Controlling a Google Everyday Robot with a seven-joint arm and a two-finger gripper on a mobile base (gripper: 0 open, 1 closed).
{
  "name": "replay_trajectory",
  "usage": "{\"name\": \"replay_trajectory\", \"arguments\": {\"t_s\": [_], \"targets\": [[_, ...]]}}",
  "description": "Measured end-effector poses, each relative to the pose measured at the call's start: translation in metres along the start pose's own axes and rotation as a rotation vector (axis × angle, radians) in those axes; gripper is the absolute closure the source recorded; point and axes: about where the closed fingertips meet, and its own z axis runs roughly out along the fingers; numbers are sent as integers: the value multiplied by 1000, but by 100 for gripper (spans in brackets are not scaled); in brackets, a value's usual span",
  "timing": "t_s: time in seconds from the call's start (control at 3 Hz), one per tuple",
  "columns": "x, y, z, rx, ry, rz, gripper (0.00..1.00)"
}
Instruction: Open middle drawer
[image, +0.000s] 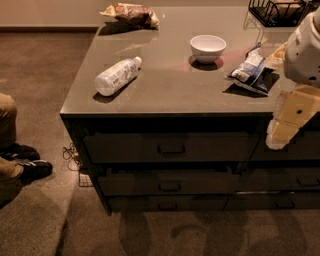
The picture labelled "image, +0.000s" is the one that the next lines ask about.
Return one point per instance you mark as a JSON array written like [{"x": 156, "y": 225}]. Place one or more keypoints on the khaki trouser leg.
[
  {"x": 9, "y": 174},
  {"x": 8, "y": 114}
]

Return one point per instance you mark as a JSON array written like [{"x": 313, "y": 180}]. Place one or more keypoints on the blue white snack bag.
[{"x": 251, "y": 72}]

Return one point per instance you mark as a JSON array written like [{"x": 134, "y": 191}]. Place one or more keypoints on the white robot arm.
[{"x": 301, "y": 64}]

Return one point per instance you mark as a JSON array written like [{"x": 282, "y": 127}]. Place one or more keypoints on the small wire grid rack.
[{"x": 84, "y": 179}]

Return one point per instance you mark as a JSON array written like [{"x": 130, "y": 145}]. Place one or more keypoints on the black wire basket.
[{"x": 281, "y": 13}]

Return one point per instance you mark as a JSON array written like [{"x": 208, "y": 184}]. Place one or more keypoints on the black sneaker near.
[{"x": 37, "y": 169}]

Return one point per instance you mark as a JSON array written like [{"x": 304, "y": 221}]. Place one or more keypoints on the white ceramic bowl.
[{"x": 207, "y": 48}]

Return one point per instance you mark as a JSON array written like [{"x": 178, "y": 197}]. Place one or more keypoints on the black sneaker far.
[{"x": 19, "y": 151}]

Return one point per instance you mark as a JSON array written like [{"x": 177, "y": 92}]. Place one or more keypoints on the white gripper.
[{"x": 304, "y": 55}]

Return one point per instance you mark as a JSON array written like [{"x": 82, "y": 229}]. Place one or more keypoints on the khaki trouser leg near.
[{"x": 9, "y": 174}]

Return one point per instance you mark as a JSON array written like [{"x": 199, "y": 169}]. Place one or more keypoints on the clear plastic water bottle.
[{"x": 114, "y": 78}]

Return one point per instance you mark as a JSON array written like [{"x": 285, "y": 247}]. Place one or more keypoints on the brown snack bag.
[{"x": 133, "y": 14}]

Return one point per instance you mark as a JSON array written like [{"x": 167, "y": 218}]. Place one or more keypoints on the dark drawer cabinet counter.
[{"x": 173, "y": 92}]

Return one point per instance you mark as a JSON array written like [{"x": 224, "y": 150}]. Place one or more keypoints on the khaki trouser leg far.
[{"x": 8, "y": 114}]

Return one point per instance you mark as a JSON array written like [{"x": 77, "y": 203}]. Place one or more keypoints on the black sneaker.
[
  {"x": 37, "y": 169},
  {"x": 19, "y": 151}
]

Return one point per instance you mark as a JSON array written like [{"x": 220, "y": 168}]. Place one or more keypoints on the dark drawer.
[
  {"x": 274, "y": 201},
  {"x": 304, "y": 146},
  {"x": 279, "y": 179},
  {"x": 169, "y": 182},
  {"x": 167, "y": 203},
  {"x": 170, "y": 147}
]

